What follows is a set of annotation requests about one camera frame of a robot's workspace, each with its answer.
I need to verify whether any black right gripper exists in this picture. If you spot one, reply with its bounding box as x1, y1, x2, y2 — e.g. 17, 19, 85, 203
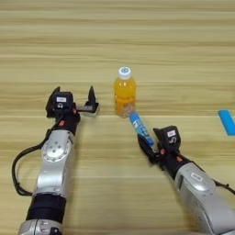
137, 127, 186, 180

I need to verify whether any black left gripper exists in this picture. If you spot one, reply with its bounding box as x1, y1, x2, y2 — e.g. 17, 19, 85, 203
45, 85, 97, 136

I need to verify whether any blue glue stick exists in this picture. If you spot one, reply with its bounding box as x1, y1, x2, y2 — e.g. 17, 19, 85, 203
129, 111, 155, 149

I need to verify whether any orange juice bottle white cap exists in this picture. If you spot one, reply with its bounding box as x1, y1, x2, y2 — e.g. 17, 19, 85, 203
113, 66, 138, 119

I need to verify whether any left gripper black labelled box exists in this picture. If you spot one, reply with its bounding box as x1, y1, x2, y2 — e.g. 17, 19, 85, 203
50, 91, 74, 112

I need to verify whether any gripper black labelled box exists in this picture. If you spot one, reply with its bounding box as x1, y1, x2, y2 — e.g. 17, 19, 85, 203
159, 125, 183, 151
50, 91, 74, 112

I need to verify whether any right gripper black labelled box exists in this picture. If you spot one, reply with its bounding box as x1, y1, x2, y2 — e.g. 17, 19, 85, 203
159, 125, 183, 151

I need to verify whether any flat blue bar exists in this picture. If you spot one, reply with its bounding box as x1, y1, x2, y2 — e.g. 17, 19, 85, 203
218, 109, 235, 137

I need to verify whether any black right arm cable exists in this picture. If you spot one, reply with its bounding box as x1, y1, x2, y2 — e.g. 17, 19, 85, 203
212, 178, 235, 196

